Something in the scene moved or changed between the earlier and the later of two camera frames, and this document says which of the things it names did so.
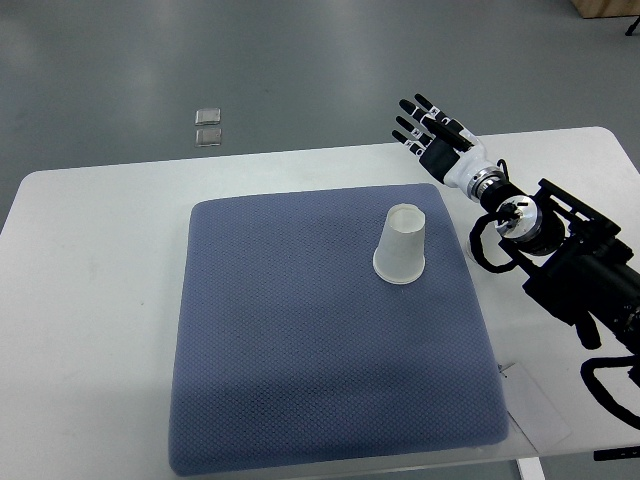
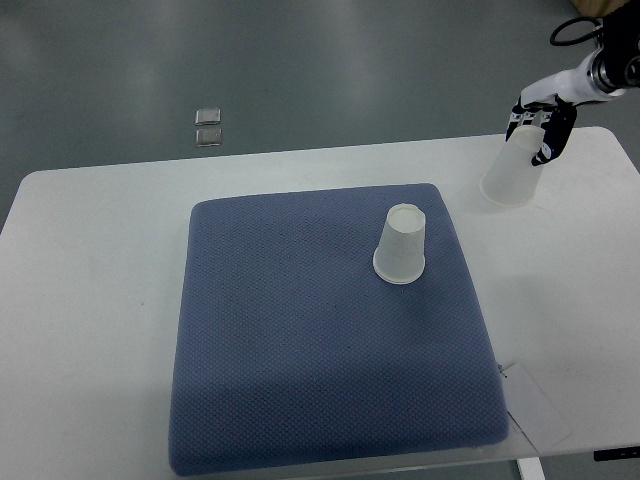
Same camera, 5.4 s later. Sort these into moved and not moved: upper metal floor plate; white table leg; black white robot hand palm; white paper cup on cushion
Moved: black white robot hand palm
Not moved: upper metal floor plate; white paper cup on cushion; white table leg
